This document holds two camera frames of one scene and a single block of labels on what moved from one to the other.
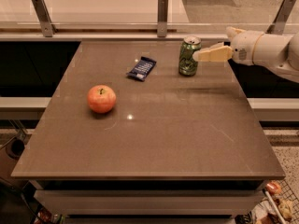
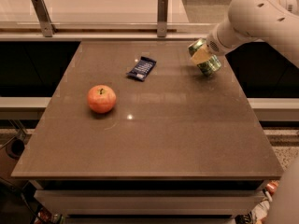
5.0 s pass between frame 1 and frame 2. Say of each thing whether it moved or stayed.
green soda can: moved
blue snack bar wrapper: stayed
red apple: stayed
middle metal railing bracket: stayed
